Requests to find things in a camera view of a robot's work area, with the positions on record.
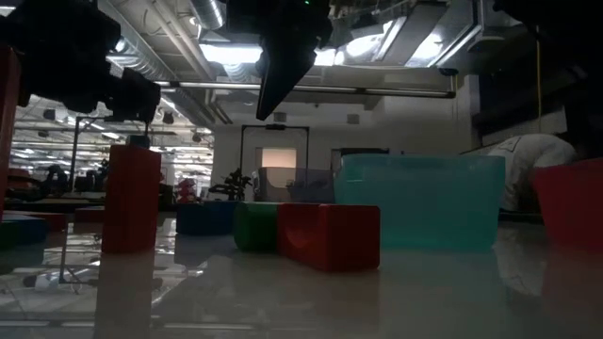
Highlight red plastic bin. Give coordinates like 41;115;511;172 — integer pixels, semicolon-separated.
532;157;603;250

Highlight blue rectangular block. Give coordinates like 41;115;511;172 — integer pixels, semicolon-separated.
0;215;49;250
175;200;240;237

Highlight green cylinder block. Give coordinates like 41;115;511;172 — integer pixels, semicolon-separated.
233;201;283;253

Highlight black metal frame rig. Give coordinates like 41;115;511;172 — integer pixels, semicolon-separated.
69;115;152;194

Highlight bright ceiling light panel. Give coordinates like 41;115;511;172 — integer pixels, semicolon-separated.
199;42;338;67

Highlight dark monitor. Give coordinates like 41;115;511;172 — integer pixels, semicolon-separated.
330;147;391;156

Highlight silver round air duct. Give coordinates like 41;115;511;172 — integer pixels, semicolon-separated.
189;0;226;31

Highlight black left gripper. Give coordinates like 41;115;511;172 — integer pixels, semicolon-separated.
104;67;162;125

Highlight grey plastic bin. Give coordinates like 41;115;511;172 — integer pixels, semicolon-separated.
255;166;336;204

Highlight green translucent bin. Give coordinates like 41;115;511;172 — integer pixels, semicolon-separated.
333;153;507;251

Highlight person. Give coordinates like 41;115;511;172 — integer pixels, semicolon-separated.
486;133;579;214

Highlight white door black frame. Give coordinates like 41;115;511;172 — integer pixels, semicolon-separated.
239;123;311;204

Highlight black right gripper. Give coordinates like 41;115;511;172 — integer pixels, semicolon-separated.
224;0;334;121

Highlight red background machine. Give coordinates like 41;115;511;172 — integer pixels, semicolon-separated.
175;177;198;204

